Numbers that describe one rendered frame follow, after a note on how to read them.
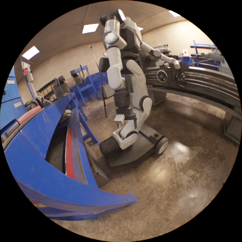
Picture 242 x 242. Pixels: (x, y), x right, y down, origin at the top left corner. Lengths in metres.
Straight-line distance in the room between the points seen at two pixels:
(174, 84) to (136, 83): 0.85
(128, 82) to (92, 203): 0.45
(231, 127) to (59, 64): 5.99
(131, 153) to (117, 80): 0.66
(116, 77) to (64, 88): 0.69
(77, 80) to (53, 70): 4.01
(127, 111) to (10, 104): 0.56
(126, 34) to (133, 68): 0.28
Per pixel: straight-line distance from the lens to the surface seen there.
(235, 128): 1.66
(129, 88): 0.39
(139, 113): 0.73
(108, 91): 3.42
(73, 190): 0.17
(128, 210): 0.88
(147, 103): 0.69
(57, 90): 0.97
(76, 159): 0.29
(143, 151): 0.81
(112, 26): 0.56
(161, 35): 5.44
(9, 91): 0.47
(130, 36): 0.66
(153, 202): 0.85
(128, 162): 0.77
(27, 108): 0.67
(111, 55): 0.45
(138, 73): 0.63
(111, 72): 0.40
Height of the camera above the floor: 0.85
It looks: 32 degrees down
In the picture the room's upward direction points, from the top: 19 degrees counter-clockwise
